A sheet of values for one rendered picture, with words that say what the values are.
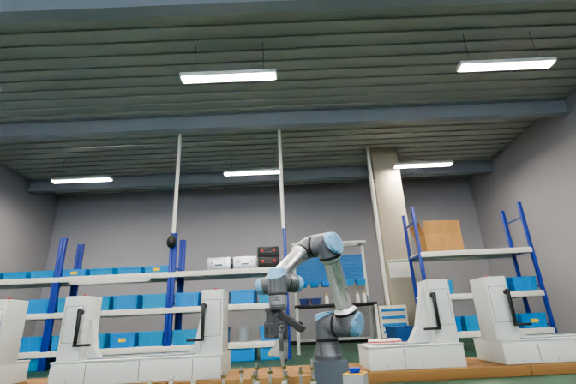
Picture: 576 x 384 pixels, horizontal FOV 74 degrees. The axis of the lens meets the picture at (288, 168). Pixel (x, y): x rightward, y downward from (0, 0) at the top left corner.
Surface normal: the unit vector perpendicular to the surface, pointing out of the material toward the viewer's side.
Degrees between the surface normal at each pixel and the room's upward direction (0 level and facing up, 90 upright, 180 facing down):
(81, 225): 90
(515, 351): 90
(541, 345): 90
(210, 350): 90
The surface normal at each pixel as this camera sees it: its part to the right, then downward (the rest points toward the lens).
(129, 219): -0.01, -0.37
